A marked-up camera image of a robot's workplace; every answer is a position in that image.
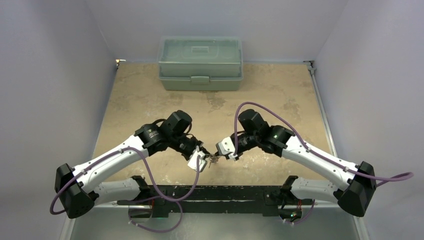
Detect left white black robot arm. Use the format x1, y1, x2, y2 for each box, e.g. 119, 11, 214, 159
49, 110, 211, 219

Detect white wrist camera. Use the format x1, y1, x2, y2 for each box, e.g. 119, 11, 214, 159
215, 136, 238, 161
187, 150, 208, 173

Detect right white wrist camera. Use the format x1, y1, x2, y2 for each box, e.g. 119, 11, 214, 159
215, 136, 238, 161

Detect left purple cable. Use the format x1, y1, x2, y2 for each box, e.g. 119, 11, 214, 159
49, 147, 202, 233

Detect green plastic storage box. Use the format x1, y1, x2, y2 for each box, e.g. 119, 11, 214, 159
157, 36, 244, 91

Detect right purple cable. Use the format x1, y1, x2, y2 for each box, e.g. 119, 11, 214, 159
233, 101, 414, 226

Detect metal keyring with keys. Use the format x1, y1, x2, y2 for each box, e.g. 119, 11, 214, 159
207, 154, 221, 168

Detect purple cable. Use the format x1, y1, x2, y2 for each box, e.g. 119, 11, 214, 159
49, 147, 202, 233
233, 101, 414, 226

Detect right aluminium table edge rail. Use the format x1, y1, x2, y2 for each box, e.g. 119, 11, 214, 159
303, 61, 370, 240

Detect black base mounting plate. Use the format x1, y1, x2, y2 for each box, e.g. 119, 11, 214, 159
117, 185, 313, 218

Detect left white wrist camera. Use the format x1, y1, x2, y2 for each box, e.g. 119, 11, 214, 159
187, 150, 208, 173

